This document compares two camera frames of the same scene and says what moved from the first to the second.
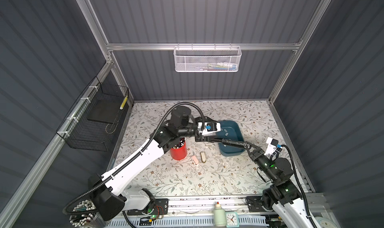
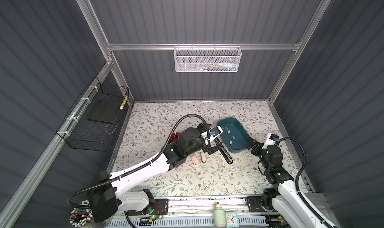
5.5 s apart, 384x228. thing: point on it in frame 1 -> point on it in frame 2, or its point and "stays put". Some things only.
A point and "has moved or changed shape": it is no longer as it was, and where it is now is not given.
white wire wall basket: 207,59 stays put
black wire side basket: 90,125 stays put
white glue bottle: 219,216 stays put
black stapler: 233,142 -> 226,155
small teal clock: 232,219 stays put
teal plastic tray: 230,130 has moved or changed shape
